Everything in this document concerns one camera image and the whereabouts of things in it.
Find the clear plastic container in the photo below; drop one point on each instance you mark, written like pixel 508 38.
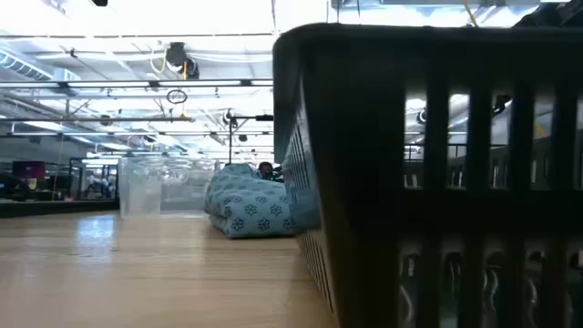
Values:
pixel 139 191

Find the blue patterned cloth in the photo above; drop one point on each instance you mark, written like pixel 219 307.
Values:
pixel 246 205

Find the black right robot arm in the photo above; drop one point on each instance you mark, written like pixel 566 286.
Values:
pixel 551 13

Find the red screen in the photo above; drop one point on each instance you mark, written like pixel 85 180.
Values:
pixel 28 169

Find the person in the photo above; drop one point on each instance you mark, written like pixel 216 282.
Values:
pixel 265 169

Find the black cell frame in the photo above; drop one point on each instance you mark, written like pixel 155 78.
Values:
pixel 70 177

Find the black metal table frame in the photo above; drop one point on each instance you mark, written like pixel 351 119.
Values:
pixel 45 207

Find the black hanging ceiling device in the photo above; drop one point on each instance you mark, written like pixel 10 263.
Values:
pixel 175 57

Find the black pole stand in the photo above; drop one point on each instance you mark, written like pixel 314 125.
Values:
pixel 230 136

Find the small black plastic basket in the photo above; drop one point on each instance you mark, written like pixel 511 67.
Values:
pixel 364 136

